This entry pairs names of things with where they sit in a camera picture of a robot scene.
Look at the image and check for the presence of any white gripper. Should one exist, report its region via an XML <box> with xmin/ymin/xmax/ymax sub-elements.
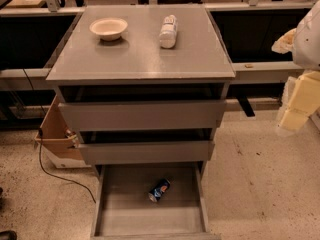
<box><xmin>271</xmin><ymin>28</ymin><xmax>320</xmax><ymax>132</ymax></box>

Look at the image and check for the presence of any blue pepsi can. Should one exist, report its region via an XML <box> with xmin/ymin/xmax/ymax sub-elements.
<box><xmin>148</xmin><ymin>179</ymin><xmax>170</xmax><ymax>202</ymax></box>

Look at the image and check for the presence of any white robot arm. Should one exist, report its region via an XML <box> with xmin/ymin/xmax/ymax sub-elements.
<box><xmin>271</xmin><ymin>1</ymin><xmax>320</xmax><ymax>136</ymax></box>

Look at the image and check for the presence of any grey top drawer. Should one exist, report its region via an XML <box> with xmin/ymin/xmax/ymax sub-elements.
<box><xmin>59</xmin><ymin>100</ymin><xmax>226</xmax><ymax>131</ymax></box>

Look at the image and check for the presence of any grey drawer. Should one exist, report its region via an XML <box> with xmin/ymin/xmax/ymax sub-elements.
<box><xmin>90</xmin><ymin>163</ymin><xmax>222</xmax><ymax>240</ymax></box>
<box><xmin>79</xmin><ymin>141</ymin><xmax>214</xmax><ymax>165</ymax></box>
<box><xmin>59</xmin><ymin>100</ymin><xmax>226</xmax><ymax>131</ymax></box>

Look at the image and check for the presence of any grey drawer cabinet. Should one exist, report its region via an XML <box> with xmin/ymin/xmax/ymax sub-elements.
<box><xmin>45</xmin><ymin>4</ymin><xmax>237</xmax><ymax>172</ymax></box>

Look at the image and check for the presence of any grey middle drawer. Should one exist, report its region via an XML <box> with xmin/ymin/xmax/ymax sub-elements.
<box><xmin>79</xmin><ymin>141</ymin><xmax>214</xmax><ymax>165</ymax></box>

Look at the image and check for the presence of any grey bottom drawer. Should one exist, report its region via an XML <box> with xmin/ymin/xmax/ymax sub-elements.
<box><xmin>90</xmin><ymin>163</ymin><xmax>222</xmax><ymax>240</ymax></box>

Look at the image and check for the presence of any white plastic bottle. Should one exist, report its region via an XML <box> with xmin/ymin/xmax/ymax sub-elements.
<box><xmin>159</xmin><ymin>15</ymin><xmax>178</xmax><ymax>49</ymax></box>

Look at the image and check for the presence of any white paper bowl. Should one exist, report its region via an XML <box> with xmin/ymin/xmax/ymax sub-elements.
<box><xmin>89</xmin><ymin>18</ymin><xmax>128</xmax><ymax>41</ymax></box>

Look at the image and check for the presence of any brown cardboard box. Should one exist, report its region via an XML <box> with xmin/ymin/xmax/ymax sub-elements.
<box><xmin>35</xmin><ymin>96</ymin><xmax>83</xmax><ymax>161</ymax></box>

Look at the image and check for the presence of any black shoe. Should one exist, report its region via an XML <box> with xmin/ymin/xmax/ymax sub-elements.
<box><xmin>0</xmin><ymin>230</ymin><xmax>17</xmax><ymax>240</ymax></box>

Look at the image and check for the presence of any grey metal rail frame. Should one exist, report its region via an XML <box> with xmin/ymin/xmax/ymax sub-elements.
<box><xmin>0</xmin><ymin>2</ymin><xmax>314</xmax><ymax>92</ymax></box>

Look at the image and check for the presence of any black power cable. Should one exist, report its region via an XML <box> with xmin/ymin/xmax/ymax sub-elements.
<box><xmin>21</xmin><ymin>68</ymin><xmax>97</xmax><ymax>204</ymax></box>

